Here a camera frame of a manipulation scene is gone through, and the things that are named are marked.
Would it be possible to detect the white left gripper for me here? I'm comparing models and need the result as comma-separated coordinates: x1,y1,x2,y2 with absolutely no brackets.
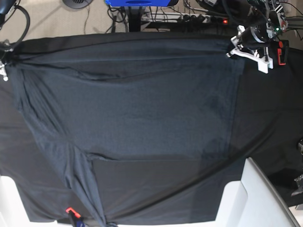
226,25,274,73

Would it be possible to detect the black table cloth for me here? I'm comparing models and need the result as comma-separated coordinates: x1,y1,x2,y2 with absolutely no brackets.
0,32,303,224

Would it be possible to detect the blue clamp at front edge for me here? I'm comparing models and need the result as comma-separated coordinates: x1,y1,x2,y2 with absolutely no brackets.
66,207,86,227

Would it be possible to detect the white foam block left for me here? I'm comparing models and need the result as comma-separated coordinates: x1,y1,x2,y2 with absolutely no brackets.
0,176,58,227

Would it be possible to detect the dark blue-grey T-shirt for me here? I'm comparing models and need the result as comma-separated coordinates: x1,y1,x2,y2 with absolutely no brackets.
7,39,245,227

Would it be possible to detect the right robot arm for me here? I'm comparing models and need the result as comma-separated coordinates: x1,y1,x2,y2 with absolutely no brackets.
0,0,31,82

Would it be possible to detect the white foam block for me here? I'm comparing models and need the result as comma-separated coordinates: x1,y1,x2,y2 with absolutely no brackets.
0,176,58,227
215,158,300,227

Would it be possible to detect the round black floor grommet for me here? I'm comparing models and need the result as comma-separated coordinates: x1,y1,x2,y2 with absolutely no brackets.
62,0,93,9

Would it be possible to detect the red and black clamp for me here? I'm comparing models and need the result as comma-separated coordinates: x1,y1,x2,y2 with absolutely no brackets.
277,40,289,66

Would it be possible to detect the blue box on stand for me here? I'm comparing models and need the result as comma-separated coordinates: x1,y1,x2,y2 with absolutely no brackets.
105,0,171,7

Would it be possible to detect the white foam block right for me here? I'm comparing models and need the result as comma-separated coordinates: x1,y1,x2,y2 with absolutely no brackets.
215,158,300,227

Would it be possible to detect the black metal bracket right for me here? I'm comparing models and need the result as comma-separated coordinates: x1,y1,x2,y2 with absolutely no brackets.
291,175,303,196

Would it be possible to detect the black table stand column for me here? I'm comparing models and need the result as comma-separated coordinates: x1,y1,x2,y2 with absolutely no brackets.
125,6,146,32

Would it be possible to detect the white power strip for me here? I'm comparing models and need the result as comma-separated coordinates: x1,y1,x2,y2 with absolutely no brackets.
141,11,211,23

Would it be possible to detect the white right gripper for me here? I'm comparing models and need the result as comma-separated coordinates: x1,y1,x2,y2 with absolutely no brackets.
0,60,9,82

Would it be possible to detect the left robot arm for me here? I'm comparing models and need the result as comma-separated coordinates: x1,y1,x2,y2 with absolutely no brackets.
222,0,289,74

